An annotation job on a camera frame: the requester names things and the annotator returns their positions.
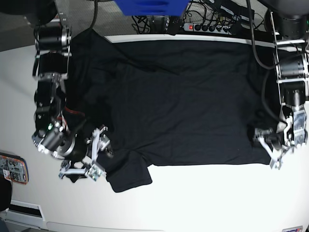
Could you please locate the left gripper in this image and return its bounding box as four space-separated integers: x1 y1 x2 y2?
253 128 289 151

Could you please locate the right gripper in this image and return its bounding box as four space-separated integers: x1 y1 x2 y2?
64 132 114 183

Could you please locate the black T-shirt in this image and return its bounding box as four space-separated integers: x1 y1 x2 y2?
66 31 277 193

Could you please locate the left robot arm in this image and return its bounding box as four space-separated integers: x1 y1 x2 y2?
249 0 309 151

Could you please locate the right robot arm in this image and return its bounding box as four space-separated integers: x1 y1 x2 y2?
26 0 112 182

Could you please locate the black chair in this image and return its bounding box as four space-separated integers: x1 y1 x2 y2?
0 177 13 212

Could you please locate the sticker label card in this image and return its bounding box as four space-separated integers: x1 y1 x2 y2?
282 226 303 232

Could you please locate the black power adapter box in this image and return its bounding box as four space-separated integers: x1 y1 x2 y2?
226 5 250 25

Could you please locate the white power strip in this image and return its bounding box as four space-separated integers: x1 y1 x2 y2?
183 23 231 35

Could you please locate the black remote control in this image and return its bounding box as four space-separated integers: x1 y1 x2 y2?
166 16 183 36

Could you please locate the blue plastic box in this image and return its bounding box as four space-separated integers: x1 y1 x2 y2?
115 0 189 16

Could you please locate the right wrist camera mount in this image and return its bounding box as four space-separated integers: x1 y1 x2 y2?
56 125 108 181

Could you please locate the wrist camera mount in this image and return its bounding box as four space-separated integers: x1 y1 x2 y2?
259 138 295 170
56 125 108 181

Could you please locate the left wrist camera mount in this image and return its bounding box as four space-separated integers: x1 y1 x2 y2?
259 138 295 170

